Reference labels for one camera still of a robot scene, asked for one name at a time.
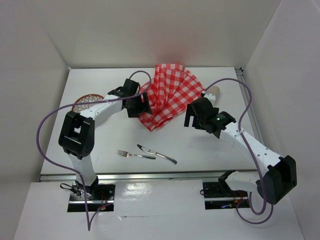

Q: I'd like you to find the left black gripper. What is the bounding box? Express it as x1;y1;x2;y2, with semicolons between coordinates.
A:
126;91;152;118

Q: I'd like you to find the red white checkered cloth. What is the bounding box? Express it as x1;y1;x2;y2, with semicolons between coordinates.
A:
139;64;204;131

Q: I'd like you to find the brown paper cup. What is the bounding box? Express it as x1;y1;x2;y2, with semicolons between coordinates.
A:
206;85;221;98

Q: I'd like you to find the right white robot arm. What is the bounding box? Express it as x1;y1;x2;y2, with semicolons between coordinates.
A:
184;95;297;205

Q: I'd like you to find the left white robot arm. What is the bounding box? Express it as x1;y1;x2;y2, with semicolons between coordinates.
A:
58;78;152;200

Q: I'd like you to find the silver table knife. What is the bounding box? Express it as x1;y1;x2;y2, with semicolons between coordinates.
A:
137;144;178;165

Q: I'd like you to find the silver fork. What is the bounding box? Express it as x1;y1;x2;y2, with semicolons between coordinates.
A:
117;150;156;160

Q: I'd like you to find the patterned plate brown rim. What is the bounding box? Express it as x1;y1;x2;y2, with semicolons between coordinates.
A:
71;93;104;113

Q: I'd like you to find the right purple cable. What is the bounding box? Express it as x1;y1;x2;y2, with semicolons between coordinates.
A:
203;78;274;224

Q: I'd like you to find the purple cable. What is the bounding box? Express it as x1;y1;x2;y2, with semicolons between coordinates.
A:
36;70;154;231
203;78;274;224

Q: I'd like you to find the aluminium right side rail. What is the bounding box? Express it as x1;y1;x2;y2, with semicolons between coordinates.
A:
234;67;266;146

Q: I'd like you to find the aluminium rail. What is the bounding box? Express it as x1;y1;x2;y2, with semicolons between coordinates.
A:
234;67;266;146
39;170;258;182

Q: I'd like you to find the aluminium front rail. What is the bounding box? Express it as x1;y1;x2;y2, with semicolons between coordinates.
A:
39;170;258;182

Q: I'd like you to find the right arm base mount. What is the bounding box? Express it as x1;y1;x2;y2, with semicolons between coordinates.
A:
199;182;250;210

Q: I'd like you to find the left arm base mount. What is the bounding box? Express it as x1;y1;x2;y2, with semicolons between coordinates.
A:
60;183;116;213

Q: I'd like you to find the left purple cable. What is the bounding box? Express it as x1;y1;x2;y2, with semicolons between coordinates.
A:
36;70;154;231

